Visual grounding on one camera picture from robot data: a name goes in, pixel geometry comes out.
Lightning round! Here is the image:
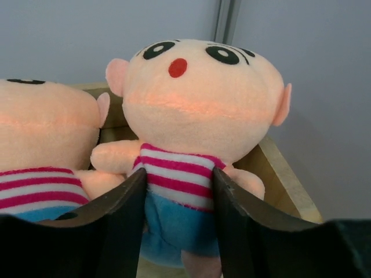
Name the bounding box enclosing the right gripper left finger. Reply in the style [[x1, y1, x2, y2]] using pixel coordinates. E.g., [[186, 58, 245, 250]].
[[1, 169, 147, 278]]

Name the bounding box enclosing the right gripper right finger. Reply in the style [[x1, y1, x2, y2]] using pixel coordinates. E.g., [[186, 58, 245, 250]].
[[213, 169, 370, 278]]

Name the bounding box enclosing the boy doll back corner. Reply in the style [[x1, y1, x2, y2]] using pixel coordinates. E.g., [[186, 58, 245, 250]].
[[90, 39, 292, 277]]

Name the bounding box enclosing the wooden two-tier shelf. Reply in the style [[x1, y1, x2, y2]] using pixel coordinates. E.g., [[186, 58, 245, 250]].
[[69, 83, 322, 277]]

